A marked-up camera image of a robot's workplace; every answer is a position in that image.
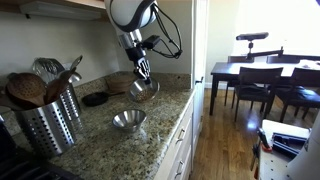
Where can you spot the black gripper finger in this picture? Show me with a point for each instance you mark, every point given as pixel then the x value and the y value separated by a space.
pixel 139 69
pixel 147 71

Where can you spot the under-cabinet light fixture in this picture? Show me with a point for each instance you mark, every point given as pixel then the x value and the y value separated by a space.
pixel 60 10

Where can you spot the metal spoon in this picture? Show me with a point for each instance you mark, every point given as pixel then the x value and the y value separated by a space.
pixel 76 62

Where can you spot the wooden upper cabinet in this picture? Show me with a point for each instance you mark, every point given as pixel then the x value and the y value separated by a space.
pixel 83 3

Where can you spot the white tall cabinet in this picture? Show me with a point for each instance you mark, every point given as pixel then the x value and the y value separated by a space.
pixel 198 100

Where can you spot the small perforated steel utensil holder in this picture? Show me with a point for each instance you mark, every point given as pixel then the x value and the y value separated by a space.
pixel 70 103

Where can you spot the black cast iron skillet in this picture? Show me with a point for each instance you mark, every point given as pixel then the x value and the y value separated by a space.
pixel 95 99

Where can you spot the dark dining chair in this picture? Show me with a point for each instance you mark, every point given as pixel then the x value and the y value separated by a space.
pixel 300 93
pixel 236 59
pixel 256 83
pixel 283 59

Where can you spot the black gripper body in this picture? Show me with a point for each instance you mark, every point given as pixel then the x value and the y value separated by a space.
pixel 136 54

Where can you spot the wooden slotted spoon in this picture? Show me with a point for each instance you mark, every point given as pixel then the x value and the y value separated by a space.
pixel 26 88

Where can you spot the kitchen base cabinet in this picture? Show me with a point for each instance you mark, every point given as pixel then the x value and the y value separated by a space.
pixel 181 150

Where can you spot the dark wooden dining table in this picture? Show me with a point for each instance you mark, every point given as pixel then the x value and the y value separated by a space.
pixel 226 68

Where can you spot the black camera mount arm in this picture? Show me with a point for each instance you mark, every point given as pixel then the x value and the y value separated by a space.
pixel 263 53

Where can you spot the black stereo camera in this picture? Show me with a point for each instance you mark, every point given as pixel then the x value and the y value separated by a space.
pixel 252 36

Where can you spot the brown food pieces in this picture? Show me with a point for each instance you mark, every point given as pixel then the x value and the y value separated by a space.
pixel 143 96

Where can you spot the silver bowl holding food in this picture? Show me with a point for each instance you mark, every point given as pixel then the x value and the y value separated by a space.
pixel 141 87

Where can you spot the steel ladle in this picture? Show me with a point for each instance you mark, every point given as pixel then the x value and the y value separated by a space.
pixel 75 77

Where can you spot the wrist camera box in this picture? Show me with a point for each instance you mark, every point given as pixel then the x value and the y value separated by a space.
pixel 151 42

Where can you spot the empty silver bowl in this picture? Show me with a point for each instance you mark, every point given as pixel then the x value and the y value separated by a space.
pixel 129 119

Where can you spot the black tool case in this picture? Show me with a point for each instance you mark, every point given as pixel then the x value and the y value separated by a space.
pixel 286 143

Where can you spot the black red clamp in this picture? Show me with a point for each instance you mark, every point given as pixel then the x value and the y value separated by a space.
pixel 263 140

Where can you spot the robot cart table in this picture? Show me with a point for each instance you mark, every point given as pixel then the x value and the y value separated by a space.
pixel 276 166

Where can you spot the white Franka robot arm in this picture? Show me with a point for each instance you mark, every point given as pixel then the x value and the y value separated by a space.
pixel 126 13

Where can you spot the large perforated steel utensil holder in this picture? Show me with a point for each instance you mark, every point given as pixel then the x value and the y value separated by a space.
pixel 46 130

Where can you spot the white paper sheet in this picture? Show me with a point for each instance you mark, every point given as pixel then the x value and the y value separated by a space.
pixel 310 64

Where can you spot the stainless gas stove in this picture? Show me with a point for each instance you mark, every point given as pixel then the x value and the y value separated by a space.
pixel 13 163

